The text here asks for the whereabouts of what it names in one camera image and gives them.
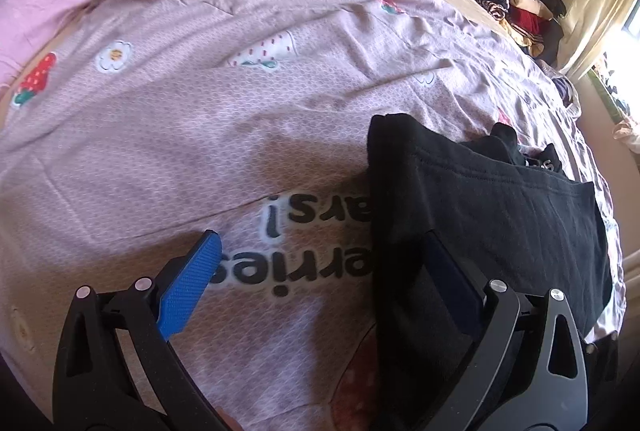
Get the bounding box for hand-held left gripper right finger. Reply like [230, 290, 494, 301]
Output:
[400, 231, 589, 431]

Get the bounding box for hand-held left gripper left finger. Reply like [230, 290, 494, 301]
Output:
[52, 230, 237, 431]

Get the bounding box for black t-shirt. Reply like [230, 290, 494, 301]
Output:
[367, 113, 620, 431]

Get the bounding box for lilac strawberry print sheet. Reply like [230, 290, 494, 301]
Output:
[0, 0, 627, 431]

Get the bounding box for cream curtain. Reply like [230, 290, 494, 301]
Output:
[554, 0, 640, 78]

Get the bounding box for window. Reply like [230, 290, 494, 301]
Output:
[620, 0, 640, 76]

